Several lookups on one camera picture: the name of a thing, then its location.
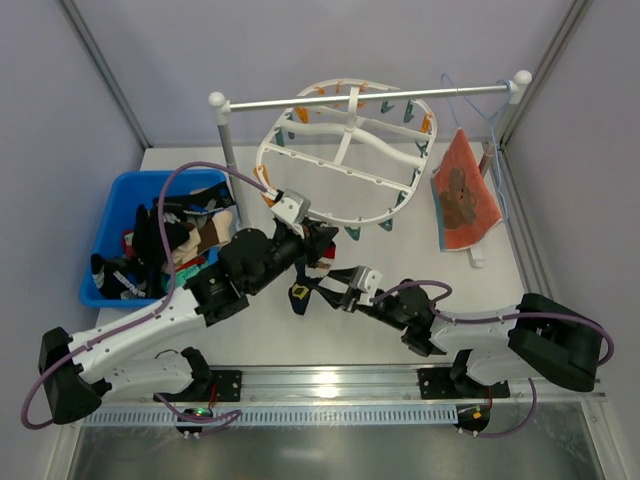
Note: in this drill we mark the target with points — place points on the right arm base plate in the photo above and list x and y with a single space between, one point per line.
439 383

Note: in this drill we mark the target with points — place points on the blue plastic bin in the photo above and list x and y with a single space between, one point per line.
129 191

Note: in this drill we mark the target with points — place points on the pile of socks in bin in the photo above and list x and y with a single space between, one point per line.
181 240

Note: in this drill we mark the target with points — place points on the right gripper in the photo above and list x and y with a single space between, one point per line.
351 293

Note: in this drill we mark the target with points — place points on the white oval clip hanger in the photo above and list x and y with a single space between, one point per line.
358 164

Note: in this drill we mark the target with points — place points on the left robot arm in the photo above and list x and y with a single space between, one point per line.
79 371

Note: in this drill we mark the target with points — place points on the beige brown striped sock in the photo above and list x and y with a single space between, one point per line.
216 231

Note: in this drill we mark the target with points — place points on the white drying rack stand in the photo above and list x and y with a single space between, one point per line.
224 108

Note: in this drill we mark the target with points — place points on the aluminium rail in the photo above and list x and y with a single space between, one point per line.
320 385

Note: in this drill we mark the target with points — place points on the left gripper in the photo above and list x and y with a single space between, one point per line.
310 236

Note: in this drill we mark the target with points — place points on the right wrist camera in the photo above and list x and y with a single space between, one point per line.
366 281

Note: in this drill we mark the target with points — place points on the blue wire hanger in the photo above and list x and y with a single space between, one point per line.
492 121

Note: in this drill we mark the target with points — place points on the orange bear towel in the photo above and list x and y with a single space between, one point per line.
465 209

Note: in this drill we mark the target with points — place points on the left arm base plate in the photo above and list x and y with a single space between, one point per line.
225 386

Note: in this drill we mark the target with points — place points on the black blue sport sock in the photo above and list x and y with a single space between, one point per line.
201 202
119 278

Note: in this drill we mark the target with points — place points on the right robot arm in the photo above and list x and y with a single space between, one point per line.
536 337

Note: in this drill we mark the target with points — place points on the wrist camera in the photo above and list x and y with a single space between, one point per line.
366 281
289 207

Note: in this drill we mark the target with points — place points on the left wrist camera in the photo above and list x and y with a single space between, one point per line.
289 207

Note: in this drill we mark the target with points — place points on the navy christmas sock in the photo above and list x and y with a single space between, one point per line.
299 294
323 265

